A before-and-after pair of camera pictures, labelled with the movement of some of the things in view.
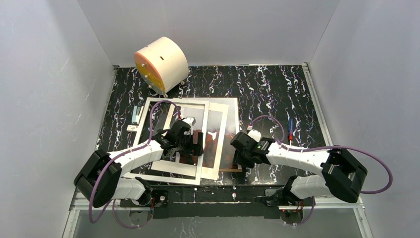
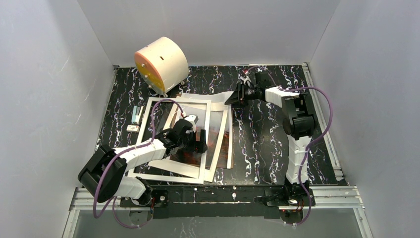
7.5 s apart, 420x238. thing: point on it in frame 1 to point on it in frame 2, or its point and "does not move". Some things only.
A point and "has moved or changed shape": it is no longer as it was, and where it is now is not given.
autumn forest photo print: (228, 158) has moved or changed shape
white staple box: (132, 128) does not move
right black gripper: (238, 156) to (241, 94)
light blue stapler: (135, 116) does not move
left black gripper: (195, 144) does not move
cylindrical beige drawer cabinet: (162, 64) does not move
